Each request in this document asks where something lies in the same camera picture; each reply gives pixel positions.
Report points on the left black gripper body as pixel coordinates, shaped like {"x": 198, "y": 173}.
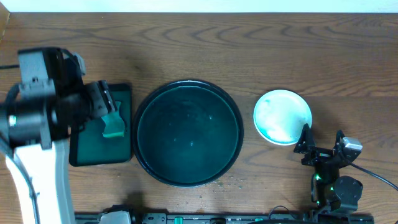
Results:
{"x": 104, "y": 100}

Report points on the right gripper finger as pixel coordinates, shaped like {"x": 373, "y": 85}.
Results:
{"x": 305, "y": 141}
{"x": 339, "y": 139}

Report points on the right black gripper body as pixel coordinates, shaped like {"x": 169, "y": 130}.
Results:
{"x": 319, "y": 154}

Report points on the white plate bottom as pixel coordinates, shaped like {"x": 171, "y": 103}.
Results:
{"x": 280, "y": 115}

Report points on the green scouring sponge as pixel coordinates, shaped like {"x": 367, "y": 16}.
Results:
{"x": 114, "y": 124}

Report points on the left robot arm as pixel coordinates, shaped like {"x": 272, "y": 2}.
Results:
{"x": 38, "y": 120}

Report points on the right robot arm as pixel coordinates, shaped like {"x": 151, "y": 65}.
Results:
{"x": 336, "y": 196}

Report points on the rectangular black tray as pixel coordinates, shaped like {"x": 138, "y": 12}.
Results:
{"x": 89, "y": 147}

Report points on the round black tray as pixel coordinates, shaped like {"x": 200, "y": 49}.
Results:
{"x": 187, "y": 133}

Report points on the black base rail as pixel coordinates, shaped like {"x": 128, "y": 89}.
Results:
{"x": 124, "y": 214}

